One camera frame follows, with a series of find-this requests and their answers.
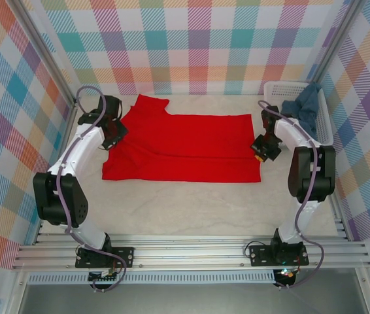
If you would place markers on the red t-shirt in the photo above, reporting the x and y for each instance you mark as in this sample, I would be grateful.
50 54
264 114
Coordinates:
188 147

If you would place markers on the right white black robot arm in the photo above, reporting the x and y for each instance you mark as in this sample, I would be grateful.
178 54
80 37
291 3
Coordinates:
315 176

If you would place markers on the blue t-shirt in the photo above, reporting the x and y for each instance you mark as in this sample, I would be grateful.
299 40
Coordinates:
306 104

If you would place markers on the white plastic basket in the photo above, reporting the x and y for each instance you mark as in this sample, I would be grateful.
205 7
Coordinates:
279 88

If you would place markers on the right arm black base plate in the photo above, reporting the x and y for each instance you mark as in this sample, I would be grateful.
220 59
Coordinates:
257 256

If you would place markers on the aluminium frame post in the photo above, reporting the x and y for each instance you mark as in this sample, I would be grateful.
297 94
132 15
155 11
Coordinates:
335 32
45 49

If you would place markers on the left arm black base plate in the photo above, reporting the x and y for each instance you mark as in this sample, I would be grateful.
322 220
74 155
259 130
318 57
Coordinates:
126 256

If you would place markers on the aluminium rail beam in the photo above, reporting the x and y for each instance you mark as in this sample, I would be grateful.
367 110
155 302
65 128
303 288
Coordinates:
188 253

